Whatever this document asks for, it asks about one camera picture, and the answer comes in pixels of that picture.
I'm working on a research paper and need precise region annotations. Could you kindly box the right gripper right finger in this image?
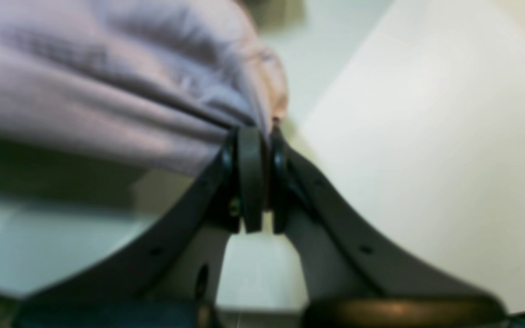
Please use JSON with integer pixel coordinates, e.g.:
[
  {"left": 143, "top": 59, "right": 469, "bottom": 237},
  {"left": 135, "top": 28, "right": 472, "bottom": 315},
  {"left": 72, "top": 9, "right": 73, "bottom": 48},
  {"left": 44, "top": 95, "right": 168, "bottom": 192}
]
[{"left": 269, "top": 128, "right": 508, "bottom": 328}]

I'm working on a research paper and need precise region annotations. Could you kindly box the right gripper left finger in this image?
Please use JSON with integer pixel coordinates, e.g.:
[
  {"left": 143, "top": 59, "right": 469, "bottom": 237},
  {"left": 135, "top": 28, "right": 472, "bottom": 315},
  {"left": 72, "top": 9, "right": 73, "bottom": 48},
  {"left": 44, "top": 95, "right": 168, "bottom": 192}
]
[{"left": 12, "top": 127, "right": 263, "bottom": 328}]

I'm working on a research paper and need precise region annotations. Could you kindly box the mauve t-shirt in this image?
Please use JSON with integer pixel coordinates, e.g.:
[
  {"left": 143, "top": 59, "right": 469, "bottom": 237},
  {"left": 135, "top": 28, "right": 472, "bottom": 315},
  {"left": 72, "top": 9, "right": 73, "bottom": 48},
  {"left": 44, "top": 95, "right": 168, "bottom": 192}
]
[{"left": 0, "top": 0, "right": 289, "bottom": 176}]

